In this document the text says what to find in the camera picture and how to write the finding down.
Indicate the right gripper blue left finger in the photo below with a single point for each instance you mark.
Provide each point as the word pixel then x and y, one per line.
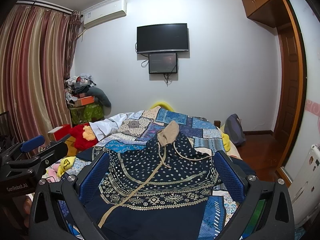
pixel 91 175

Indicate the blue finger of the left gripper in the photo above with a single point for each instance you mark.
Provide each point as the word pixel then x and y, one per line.
pixel 32 144
pixel 52 155

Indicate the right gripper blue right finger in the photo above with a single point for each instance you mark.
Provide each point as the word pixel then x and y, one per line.
pixel 231 175

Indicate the navy patterned hooded garment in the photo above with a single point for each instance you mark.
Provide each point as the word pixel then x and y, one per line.
pixel 165 189

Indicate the pile of clothes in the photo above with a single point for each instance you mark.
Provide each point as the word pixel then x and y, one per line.
pixel 77 85

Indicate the yellow plush toy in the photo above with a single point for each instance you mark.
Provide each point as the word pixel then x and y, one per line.
pixel 65 164

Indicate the red and white box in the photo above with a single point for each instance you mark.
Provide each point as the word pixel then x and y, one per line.
pixel 59 132

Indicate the blue patchwork bedspread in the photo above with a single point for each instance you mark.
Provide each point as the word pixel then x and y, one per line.
pixel 143 125

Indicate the red plush toy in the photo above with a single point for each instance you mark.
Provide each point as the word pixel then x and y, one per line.
pixel 84 136

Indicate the grey backpack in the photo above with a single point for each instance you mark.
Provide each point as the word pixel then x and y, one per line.
pixel 234 130

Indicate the white pillow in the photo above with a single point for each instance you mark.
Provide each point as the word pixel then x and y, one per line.
pixel 106 127

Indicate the orange shoe box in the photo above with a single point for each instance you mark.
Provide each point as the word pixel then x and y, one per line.
pixel 84 101

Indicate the white appliance with stickers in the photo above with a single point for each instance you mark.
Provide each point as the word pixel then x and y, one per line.
pixel 304 190

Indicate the dark grey neck pillow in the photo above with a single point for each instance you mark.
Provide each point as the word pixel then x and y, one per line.
pixel 100 97

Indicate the red striped curtain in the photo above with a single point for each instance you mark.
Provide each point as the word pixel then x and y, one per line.
pixel 37 52

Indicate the yellow headboard cushion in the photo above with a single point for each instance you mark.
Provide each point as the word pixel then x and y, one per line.
pixel 162 104

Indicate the brown wooden door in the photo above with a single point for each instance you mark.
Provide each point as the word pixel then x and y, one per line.
pixel 292 93

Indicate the wooden overhead cabinet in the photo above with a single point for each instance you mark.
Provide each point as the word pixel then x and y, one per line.
pixel 272 13

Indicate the small black wall monitor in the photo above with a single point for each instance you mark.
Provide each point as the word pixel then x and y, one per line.
pixel 163 63

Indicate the white wall air conditioner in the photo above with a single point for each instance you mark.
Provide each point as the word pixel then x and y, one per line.
pixel 105 13

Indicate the large black wall television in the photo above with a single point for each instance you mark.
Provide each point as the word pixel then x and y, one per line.
pixel 162 38

